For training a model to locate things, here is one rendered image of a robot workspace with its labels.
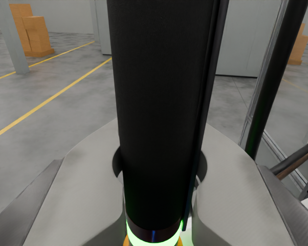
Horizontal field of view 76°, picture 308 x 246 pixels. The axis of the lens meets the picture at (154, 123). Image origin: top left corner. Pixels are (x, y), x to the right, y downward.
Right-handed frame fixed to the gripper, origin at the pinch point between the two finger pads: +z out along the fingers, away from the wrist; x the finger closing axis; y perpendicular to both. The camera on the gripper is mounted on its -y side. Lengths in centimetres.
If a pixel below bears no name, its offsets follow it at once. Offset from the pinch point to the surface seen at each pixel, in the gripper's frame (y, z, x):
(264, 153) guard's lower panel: 75, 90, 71
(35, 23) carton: 58, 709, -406
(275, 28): 5, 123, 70
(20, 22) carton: 58, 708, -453
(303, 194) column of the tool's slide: 53, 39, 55
